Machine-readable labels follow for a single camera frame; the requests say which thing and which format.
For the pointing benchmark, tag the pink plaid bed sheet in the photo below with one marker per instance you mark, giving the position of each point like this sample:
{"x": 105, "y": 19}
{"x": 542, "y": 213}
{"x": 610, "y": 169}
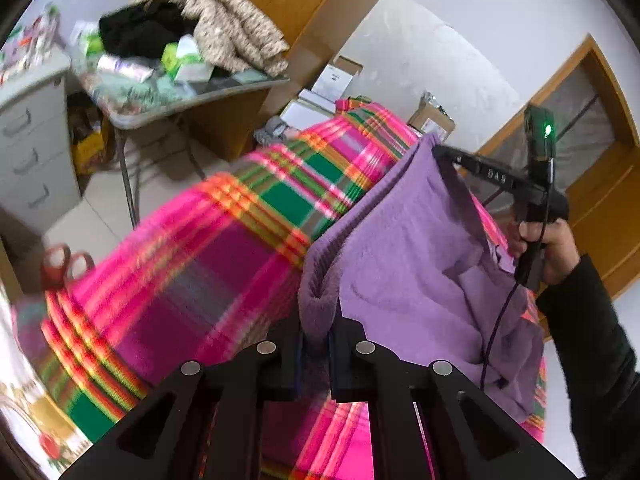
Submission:
{"x": 200, "y": 270}

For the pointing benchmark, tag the green tissue pack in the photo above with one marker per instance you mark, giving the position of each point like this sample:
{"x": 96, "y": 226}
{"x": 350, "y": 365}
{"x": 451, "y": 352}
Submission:
{"x": 185, "y": 62}
{"x": 87, "y": 40}

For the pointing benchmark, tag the brown labelled cardboard box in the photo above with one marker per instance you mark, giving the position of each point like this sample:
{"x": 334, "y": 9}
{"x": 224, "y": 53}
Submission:
{"x": 435, "y": 117}

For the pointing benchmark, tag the white lotion tube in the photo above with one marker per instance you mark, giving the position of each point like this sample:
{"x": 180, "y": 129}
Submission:
{"x": 125, "y": 67}

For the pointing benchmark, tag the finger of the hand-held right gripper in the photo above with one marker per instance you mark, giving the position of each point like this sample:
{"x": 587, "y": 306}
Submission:
{"x": 452, "y": 156}

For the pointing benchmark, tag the person's right hand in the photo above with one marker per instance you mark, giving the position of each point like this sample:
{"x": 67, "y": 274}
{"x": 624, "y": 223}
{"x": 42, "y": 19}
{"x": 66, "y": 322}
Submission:
{"x": 560, "y": 250}

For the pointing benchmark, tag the folding table with printed top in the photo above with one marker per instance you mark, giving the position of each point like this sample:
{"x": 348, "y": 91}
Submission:
{"x": 150, "y": 100}

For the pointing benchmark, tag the grey drawer cabinet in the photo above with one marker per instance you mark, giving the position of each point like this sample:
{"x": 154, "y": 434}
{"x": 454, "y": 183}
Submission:
{"x": 30, "y": 150}

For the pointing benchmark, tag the white flat box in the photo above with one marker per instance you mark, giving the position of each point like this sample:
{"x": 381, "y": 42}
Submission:
{"x": 310, "y": 110}

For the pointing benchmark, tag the red scissors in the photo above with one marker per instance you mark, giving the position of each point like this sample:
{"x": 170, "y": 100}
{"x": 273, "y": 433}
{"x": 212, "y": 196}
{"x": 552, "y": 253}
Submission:
{"x": 52, "y": 265}

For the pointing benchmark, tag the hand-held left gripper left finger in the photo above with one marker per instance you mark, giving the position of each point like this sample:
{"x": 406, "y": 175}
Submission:
{"x": 285, "y": 370}

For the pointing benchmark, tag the beige floral garment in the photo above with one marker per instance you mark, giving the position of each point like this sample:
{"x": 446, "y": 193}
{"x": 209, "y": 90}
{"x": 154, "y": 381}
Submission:
{"x": 235, "y": 25}

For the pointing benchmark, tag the yellow bag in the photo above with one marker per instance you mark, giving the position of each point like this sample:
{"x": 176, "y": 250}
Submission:
{"x": 90, "y": 145}

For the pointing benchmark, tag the white floral quilt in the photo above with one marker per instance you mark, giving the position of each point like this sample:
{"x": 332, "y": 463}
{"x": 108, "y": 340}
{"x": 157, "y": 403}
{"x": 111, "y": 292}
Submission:
{"x": 30, "y": 410}

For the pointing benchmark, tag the colourful small boxes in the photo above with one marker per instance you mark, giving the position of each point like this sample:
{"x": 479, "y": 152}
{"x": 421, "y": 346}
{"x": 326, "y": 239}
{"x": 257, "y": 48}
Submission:
{"x": 30, "y": 40}

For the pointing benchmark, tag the clear plastic door curtain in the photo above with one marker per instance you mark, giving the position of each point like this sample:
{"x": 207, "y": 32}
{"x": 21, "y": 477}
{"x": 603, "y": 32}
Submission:
{"x": 575, "y": 105}

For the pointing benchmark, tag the purple sweater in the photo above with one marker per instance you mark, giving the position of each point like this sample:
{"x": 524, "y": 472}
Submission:
{"x": 425, "y": 260}

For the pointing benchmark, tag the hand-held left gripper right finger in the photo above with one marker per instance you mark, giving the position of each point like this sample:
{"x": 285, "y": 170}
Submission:
{"x": 345, "y": 375}

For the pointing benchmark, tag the person's right forearm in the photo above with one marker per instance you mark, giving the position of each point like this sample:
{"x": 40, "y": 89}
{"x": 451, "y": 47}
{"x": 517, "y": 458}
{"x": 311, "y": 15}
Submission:
{"x": 600, "y": 360}

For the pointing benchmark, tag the white open cardboard box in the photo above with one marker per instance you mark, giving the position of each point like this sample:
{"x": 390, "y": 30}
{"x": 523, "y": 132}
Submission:
{"x": 337, "y": 77}

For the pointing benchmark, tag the black garment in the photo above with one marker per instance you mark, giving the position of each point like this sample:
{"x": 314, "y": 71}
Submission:
{"x": 135, "y": 30}

